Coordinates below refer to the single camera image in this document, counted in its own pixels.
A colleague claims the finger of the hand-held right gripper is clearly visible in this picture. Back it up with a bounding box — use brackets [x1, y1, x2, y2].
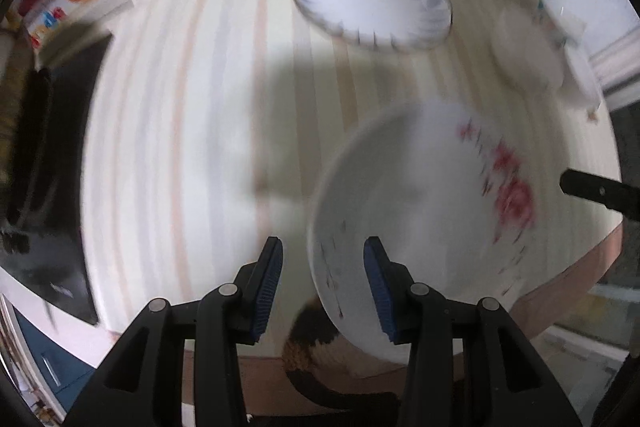
[559, 167, 640, 221]

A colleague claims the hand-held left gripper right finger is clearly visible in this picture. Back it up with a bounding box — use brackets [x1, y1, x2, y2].
[363, 236, 583, 427]

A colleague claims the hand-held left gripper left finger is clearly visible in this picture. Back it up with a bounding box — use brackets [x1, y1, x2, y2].
[65, 236, 284, 427]

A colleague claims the red floral white plate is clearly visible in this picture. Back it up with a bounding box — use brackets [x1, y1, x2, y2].
[306, 99, 536, 365]

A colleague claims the white bowl with blue band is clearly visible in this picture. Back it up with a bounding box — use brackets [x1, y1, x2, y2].
[489, 9, 568, 92]

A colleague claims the striped towel with cat print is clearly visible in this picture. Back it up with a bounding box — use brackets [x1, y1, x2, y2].
[82, 0, 626, 388]

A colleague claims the black cooktop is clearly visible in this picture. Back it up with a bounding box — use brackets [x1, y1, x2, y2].
[0, 29, 113, 325]

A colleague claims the blue cabinet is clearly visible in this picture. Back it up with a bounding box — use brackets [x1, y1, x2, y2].
[10, 307, 96, 403]

